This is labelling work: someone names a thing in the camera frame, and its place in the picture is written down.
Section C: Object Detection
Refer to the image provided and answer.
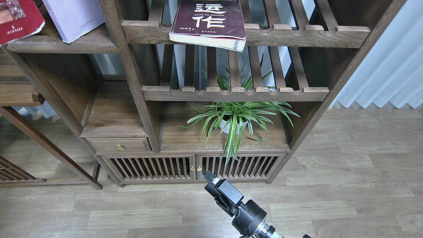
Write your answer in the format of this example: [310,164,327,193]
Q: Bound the small wooden drawer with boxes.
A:
[87,138,151,155]

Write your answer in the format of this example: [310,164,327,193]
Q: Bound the left slatted cabinet door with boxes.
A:
[103,155,196,185]

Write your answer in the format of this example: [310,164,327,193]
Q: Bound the white pleated curtain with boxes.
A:
[330,0,423,108]

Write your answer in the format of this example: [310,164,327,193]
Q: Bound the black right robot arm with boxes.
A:
[203,171,281,238]

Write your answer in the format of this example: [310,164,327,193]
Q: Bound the red cover book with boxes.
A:
[0,0,45,46]

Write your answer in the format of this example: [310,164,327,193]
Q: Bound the maroon book white characters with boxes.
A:
[169,0,246,52]

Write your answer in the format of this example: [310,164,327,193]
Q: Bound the brass drawer knob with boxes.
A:
[117,143,125,151]

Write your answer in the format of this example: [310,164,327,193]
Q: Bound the right slatted cabinet door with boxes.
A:
[196,153,286,183]

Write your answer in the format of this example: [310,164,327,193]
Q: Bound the white lavender book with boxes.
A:
[43,0,105,43]

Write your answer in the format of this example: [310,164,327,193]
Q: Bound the dark wooden bookshelf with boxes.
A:
[1,0,406,186]

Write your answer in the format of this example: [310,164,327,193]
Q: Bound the slatted cabinet door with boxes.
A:
[196,153,286,183]
[103,155,196,185]

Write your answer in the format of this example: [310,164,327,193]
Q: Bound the green spider plant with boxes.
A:
[181,55,300,166]

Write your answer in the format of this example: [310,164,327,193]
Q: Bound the white plant pot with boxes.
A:
[219,115,248,134]

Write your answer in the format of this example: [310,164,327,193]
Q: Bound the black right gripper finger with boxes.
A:
[203,171,244,207]
[205,187,238,217]

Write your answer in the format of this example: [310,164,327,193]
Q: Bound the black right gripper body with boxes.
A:
[232,199,267,237]

